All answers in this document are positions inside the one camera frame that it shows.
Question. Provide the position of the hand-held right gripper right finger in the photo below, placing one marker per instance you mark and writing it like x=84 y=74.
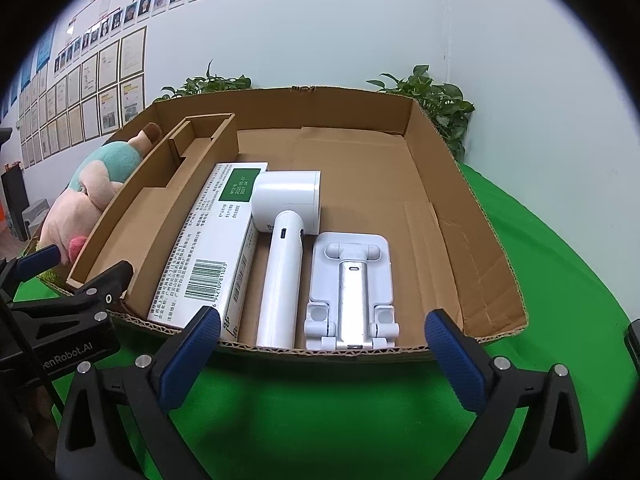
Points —
x=450 y=360

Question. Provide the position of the wall of framed certificates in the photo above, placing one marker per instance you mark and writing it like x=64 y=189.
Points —
x=90 y=90

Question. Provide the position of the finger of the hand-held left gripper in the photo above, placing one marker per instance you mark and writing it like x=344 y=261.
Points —
x=100 y=287
x=37 y=260

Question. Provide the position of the blue wall poster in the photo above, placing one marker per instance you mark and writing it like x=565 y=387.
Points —
x=44 y=50
x=25 y=77

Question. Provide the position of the black cabinet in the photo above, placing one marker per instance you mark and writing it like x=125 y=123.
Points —
x=15 y=195

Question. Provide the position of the white handheld fan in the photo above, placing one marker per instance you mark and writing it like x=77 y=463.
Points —
x=282 y=285

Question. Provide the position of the white box with green label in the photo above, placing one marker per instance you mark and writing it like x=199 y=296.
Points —
x=215 y=250

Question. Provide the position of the green potted plant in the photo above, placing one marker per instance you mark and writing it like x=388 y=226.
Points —
x=440 y=105
x=215 y=84

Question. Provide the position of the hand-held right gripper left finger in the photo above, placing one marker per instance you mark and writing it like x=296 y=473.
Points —
x=187 y=355

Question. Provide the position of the green tablecloth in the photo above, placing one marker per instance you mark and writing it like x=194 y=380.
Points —
x=325 y=410

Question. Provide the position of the brown cardboard box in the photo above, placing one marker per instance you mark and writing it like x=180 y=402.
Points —
x=360 y=185

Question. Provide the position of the white phone stand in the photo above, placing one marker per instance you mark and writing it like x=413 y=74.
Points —
x=350 y=280

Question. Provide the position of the pink plush toy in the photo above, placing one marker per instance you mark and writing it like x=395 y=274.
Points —
x=95 y=185

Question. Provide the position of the grey stool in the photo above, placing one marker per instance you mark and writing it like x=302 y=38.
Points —
x=35 y=212

